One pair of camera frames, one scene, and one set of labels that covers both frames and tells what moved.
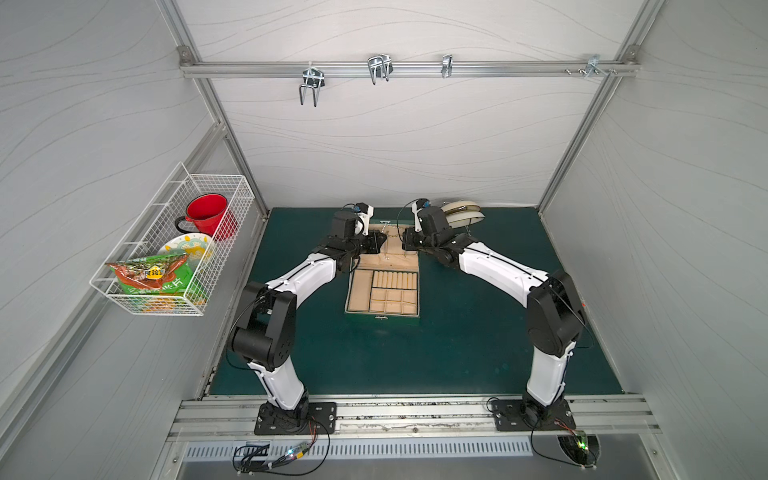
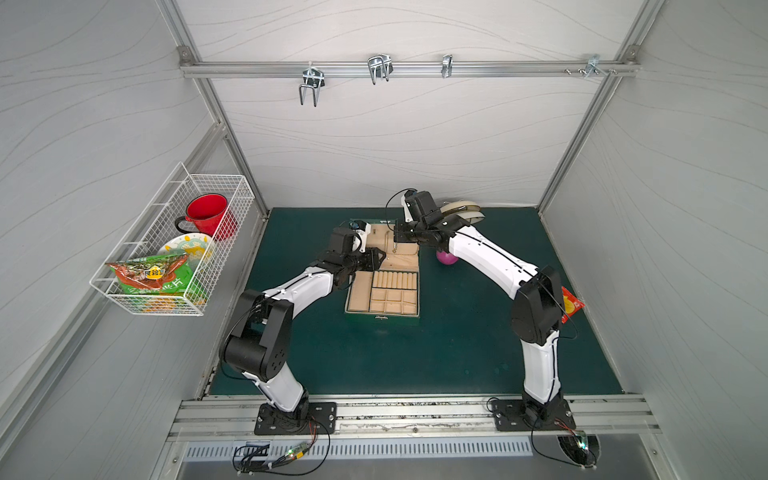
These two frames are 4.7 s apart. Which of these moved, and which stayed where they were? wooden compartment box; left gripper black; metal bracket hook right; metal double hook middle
Moved: left gripper black
Stayed: metal bracket hook right; metal double hook middle; wooden compartment box
